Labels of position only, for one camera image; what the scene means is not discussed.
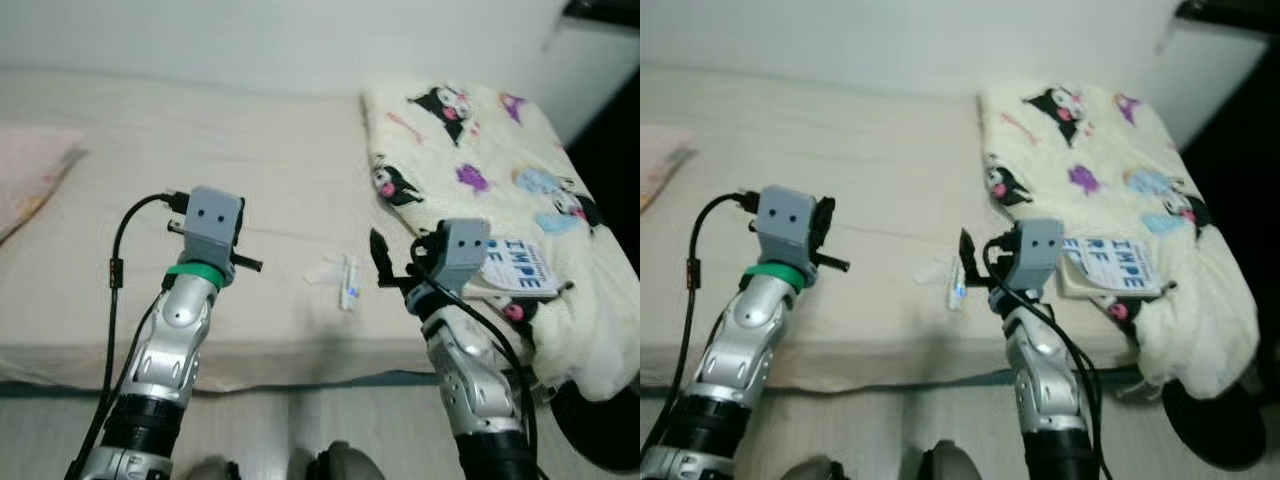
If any black round base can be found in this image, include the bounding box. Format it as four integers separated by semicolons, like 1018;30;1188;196
1160;378;1269;473
548;378;641;473

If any black desk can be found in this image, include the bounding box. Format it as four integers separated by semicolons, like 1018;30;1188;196
1175;0;1280;26

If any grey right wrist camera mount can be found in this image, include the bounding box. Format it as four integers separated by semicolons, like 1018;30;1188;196
437;218;491;296
1012;220;1064;296

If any grey robot left leg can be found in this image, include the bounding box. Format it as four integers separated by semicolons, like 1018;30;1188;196
185;455;241;480
800;455;851;480

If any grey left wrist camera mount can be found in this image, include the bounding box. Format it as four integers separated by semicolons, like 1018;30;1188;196
183;186;246;281
757;186;821;271

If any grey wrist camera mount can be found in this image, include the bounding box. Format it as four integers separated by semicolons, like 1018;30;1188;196
1012;220;1064;296
757;186;821;271
183;186;246;281
437;218;491;296

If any cream cartoon print blanket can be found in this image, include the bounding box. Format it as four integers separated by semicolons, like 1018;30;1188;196
978;78;1261;401
362;75;641;401

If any grey robot leg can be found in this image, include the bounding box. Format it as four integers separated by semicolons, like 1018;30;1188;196
305;440;386;480
185;455;241;480
800;455;851;480
920;440;991;480

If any beige sheeted mattress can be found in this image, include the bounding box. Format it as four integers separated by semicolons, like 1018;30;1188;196
640;68;1261;393
0;68;641;393

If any grey robot right leg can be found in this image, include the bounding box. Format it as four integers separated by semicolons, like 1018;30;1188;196
920;440;991;480
305;440;386;480

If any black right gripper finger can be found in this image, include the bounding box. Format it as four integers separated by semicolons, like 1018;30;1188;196
370;228;396;286
958;228;979;291

